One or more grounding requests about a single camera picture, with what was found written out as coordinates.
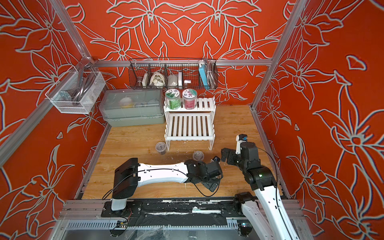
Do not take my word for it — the small clear cup back left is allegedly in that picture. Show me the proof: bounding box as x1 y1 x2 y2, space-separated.
155 142 167 155

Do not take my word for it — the white slatted two-tier shelf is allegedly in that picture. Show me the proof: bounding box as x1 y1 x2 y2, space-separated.
164 98 217 150

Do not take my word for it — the light blue box in basket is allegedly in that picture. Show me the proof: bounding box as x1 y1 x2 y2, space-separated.
198 60 209 89

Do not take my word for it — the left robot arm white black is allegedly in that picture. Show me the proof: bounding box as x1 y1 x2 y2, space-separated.
102 156 224 212

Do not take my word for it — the clear plastic wall basket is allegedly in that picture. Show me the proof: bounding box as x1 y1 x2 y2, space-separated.
46 67 106 115

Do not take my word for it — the black wire wall basket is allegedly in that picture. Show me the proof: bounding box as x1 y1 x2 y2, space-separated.
128 58 219 90

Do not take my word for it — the small clear cup back right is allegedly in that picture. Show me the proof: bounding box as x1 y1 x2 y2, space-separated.
193 151 205 161

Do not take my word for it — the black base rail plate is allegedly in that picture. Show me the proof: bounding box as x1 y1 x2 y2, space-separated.
101 197 244 218

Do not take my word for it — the white cloth bundle in basket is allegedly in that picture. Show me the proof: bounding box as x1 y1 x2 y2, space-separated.
150 72 166 88

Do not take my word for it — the seed jar pink flower lid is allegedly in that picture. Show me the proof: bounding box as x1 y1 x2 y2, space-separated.
182 89 198 110

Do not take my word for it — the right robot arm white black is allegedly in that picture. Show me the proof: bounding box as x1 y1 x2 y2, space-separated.
221 142 299 240

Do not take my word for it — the green plastic storage box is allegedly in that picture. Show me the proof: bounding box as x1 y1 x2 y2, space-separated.
99 89 166 127

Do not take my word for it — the seed jar green tree lid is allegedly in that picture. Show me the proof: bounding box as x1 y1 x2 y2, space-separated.
165 89 181 110

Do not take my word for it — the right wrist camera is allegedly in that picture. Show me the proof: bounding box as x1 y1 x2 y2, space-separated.
236 134 248 155

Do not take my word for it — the small clear cup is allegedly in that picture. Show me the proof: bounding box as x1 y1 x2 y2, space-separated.
193 151 205 161
155 142 167 155

